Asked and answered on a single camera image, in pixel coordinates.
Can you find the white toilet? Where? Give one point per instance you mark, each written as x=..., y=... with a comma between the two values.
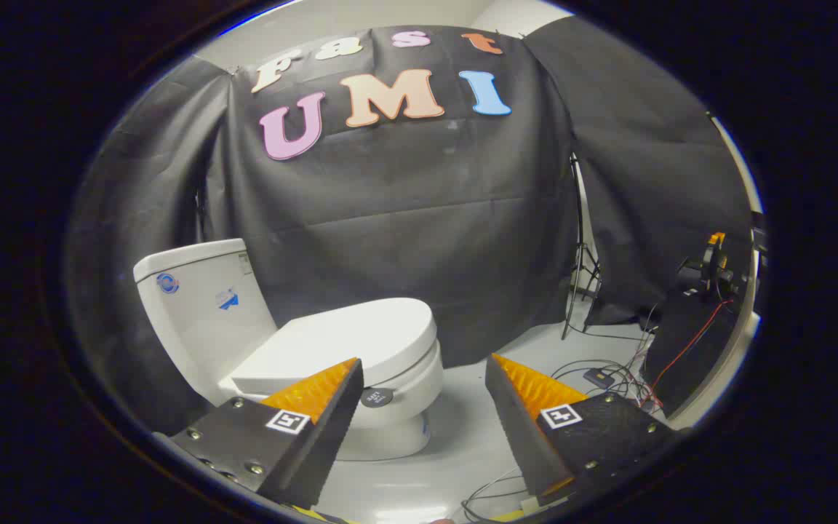
x=201, y=320

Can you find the black cloth covered table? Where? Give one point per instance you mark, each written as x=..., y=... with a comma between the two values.
x=688, y=349

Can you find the black light stand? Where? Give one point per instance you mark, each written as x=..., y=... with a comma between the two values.
x=580, y=255

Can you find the small black adapter box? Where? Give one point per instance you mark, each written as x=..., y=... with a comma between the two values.
x=599, y=377

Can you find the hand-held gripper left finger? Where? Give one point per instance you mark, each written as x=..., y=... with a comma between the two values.
x=332, y=429

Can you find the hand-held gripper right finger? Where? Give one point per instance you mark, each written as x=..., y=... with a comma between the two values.
x=510, y=422

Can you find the white toilet lid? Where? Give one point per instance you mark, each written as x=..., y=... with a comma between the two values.
x=346, y=338

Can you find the black and orange device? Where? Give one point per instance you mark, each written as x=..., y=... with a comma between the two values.
x=713, y=269

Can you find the black backdrop cloth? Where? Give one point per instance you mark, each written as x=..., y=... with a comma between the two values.
x=404, y=211

